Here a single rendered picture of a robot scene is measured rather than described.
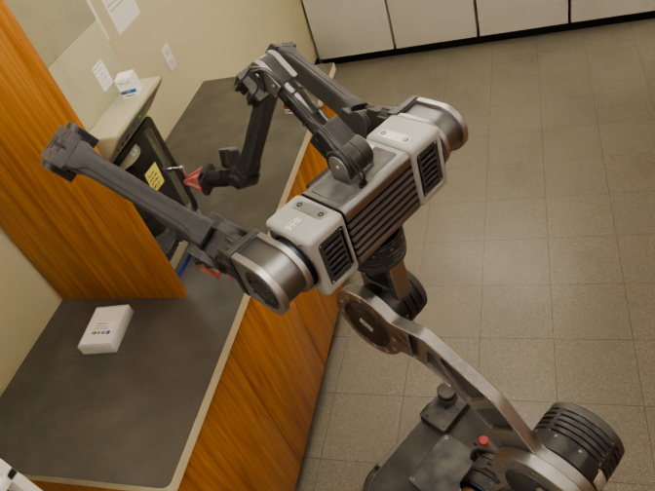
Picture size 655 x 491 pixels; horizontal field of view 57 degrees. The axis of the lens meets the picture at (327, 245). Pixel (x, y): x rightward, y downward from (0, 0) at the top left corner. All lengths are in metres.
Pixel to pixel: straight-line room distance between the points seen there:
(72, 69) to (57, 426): 0.99
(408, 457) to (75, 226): 1.34
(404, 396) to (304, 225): 1.64
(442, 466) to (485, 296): 1.00
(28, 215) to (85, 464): 0.75
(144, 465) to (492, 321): 1.70
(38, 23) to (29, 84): 0.20
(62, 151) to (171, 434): 0.81
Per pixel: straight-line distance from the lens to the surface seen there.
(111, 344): 1.98
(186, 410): 1.74
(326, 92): 1.59
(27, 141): 1.80
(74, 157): 1.29
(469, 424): 2.30
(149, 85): 1.95
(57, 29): 1.84
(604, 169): 3.58
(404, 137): 1.28
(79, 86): 1.86
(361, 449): 2.59
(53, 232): 2.04
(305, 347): 2.49
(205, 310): 1.94
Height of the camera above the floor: 2.24
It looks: 42 degrees down
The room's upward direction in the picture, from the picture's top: 20 degrees counter-clockwise
